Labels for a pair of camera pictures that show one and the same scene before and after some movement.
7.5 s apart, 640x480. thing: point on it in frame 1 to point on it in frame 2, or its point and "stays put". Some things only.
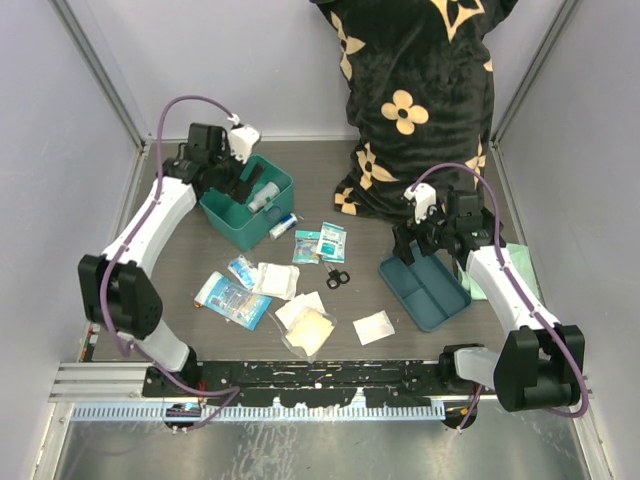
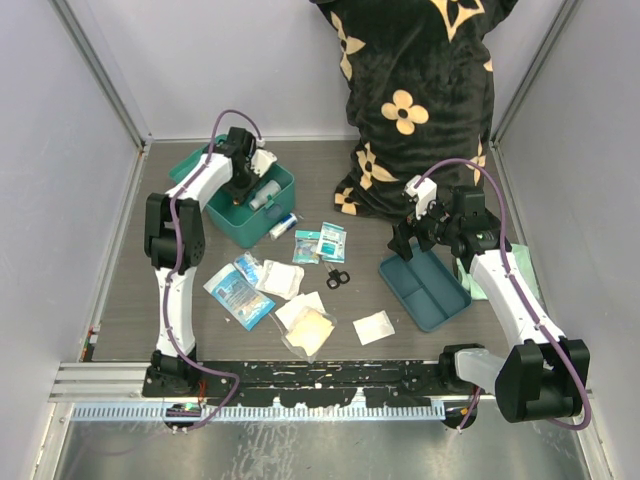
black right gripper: x=405 y=233 stays put
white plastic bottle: x=270 y=190 stays put
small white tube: x=287 y=223 stays put
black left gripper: x=237 y=187 to x=239 y=194
